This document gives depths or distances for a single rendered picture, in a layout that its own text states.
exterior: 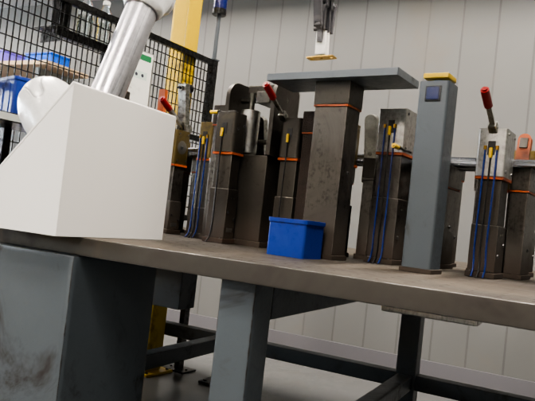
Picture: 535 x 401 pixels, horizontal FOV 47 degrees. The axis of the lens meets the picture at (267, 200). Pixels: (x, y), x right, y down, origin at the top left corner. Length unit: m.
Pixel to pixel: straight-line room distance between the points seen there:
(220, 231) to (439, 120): 0.70
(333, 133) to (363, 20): 2.59
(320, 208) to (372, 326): 2.36
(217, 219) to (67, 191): 0.58
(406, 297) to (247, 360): 0.35
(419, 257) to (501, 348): 2.31
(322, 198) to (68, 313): 0.66
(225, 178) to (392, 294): 0.86
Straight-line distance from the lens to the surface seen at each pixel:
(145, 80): 2.81
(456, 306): 1.03
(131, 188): 1.49
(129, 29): 1.97
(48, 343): 1.45
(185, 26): 3.09
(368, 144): 1.77
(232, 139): 1.79
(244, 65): 4.38
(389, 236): 1.65
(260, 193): 1.79
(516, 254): 1.71
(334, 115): 1.57
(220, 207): 1.79
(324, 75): 1.57
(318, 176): 1.57
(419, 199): 1.45
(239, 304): 1.21
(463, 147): 3.76
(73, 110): 1.35
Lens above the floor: 0.78
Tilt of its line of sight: 2 degrees up
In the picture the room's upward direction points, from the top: 6 degrees clockwise
